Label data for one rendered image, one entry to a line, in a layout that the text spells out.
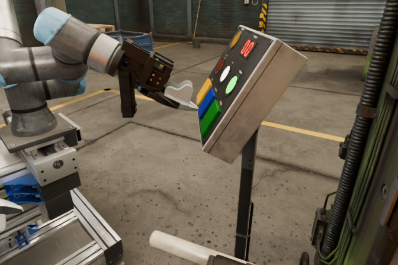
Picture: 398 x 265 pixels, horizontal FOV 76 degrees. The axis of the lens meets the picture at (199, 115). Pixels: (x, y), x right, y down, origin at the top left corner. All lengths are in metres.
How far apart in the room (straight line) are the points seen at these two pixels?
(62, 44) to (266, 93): 0.41
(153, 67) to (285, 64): 0.27
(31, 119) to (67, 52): 0.55
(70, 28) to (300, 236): 1.59
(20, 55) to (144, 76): 0.26
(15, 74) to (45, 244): 1.04
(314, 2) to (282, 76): 7.63
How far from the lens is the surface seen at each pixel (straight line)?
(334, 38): 8.14
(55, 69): 0.65
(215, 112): 0.57
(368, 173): 0.44
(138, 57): 0.55
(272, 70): 0.53
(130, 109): 0.59
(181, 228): 1.71
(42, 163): 1.01
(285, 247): 1.69
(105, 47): 0.55
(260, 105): 0.55
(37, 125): 1.10
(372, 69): 0.45
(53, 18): 0.58
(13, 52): 0.66
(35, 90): 1.07
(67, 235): 1.54
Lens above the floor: 1.26
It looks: 24 degrees down
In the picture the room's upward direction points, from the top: straight up
